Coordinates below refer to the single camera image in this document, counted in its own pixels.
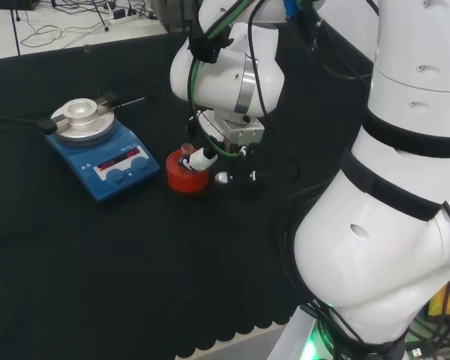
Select black tripod leg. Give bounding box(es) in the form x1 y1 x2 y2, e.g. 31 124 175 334
92 0 111 33

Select black bench cloth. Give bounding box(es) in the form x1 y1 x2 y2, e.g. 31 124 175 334
0 14 376 360

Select green robot cable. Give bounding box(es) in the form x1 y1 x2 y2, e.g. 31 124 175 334
187 0 313 161

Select steel probe with black cable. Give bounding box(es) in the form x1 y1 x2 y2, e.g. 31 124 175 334
112 96 146 110

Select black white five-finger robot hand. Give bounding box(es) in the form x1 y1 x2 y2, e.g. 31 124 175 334
178 109 266 189

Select black heater power cable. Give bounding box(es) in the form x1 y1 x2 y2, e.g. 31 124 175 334
0 115 48 129

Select thin black pole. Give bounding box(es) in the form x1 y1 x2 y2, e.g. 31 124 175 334
10 0 23 57

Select yellow stop button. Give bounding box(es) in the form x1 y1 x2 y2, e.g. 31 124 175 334
427 274 450 319

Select white power strip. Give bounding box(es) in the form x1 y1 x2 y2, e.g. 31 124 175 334
106 13 140 27

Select heater with blue base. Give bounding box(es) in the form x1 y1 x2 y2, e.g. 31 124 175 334
39 91 162 205

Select red ribbed flask ring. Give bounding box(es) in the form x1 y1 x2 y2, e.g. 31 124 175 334
166 147 212 194

